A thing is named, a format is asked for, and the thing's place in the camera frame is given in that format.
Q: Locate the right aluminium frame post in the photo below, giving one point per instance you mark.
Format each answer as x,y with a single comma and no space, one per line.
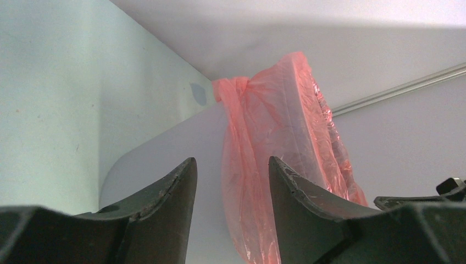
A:
430,80

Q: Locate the grey plastic trash bin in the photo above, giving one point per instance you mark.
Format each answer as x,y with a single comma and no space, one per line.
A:
200,137

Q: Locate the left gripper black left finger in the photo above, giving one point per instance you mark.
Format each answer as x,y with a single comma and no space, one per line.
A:
149,226

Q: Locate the red translucent trash bag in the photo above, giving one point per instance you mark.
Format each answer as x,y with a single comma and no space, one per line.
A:
278,112

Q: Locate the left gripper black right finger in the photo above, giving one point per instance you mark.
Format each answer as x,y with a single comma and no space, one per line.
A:
315,226

